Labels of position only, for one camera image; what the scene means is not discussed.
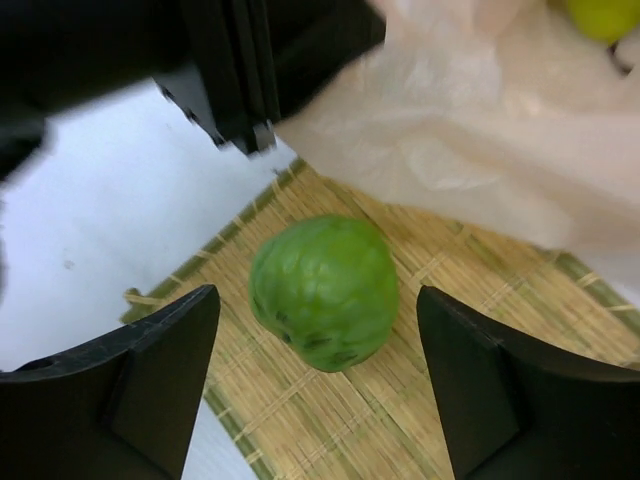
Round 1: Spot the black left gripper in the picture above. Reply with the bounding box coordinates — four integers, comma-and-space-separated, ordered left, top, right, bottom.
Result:
1, 0, 386, 178

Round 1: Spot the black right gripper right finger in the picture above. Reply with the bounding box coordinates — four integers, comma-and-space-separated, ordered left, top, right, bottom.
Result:
416, 286, 639, 479

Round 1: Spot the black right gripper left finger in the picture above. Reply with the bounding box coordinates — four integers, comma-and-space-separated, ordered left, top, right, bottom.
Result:
1, 285, 220, 479

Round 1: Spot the translucent cream plastic bag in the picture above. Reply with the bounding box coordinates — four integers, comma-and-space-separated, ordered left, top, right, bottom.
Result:
276, 1, 639, 291

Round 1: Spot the yellow green fake fruit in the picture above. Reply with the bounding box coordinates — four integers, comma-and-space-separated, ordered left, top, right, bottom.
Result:
556, 0, 639, 45

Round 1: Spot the woven bamboo mat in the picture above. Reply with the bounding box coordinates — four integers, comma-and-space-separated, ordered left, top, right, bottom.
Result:
123, 160, 639, 479

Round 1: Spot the green custard apple fake fruit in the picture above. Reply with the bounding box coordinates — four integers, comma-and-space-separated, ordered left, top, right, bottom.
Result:
248, 214, 400, 373

